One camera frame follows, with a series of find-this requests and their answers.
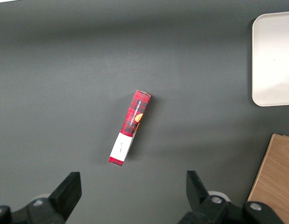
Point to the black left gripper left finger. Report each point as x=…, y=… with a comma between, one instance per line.
x=60, y=200

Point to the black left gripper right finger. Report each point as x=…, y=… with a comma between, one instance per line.
x=200, y=203

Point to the wooden drawer cabinet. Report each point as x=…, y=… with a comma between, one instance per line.
x=275, y=175

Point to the red plaid cookie box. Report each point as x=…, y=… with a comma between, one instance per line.
x=135, y=112

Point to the beige rectangular tray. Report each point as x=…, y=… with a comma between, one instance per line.
x=275, y=58

